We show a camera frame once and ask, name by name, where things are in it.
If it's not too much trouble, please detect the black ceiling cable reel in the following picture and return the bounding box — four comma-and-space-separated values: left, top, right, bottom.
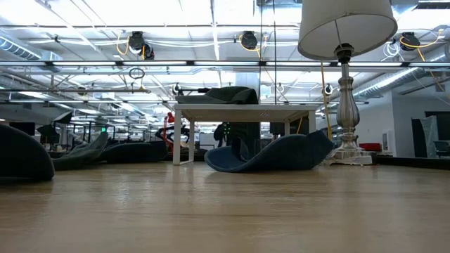
240, 30, 259, 51
399, 31, 421, 52
127, 30, 155, 60

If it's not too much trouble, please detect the silver ventilation duct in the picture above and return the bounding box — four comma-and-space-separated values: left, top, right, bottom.
353, 66, 450, 100

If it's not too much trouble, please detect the red background machine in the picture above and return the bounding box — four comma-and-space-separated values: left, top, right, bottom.
162, 111, 176, 152

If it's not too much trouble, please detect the black hanging cable loop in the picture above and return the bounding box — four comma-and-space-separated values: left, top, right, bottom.
128, 67, 146, 93

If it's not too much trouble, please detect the small white shelf riser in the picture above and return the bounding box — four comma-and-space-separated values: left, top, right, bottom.
172, 103, 319, 166

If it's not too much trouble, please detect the yellow hanging cable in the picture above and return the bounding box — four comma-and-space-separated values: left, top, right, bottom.
319, 61, 334, 141

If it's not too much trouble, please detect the long ceiling light rail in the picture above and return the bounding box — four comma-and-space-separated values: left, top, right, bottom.
0, 60, 450, 69

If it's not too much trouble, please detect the red box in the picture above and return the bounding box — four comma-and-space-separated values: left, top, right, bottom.
359, 142, 383, 153

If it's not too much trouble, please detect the white wall device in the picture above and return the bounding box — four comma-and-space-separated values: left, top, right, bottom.
382, 130, 392, 153

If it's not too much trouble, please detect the white lamp shade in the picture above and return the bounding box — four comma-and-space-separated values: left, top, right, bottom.
297, 0, 399, 61

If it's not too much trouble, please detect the dark navy cap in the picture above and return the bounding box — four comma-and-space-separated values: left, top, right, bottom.
0, 123, 56, 182

